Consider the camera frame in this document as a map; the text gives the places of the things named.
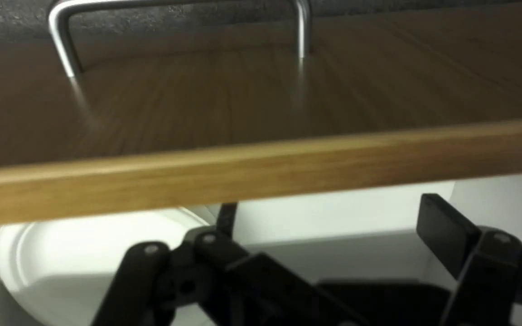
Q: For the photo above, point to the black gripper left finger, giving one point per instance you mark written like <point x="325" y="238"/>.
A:
<point x="200" y="283"/>

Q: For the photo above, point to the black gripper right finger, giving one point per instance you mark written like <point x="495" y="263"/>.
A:
<point x="490" y="277"/>

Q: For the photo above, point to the wooden front drawer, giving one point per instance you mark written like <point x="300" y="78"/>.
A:
<point x="272" y="169"/>

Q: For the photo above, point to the white paper plate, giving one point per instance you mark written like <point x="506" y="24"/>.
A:
<point x="62" y="265"/>

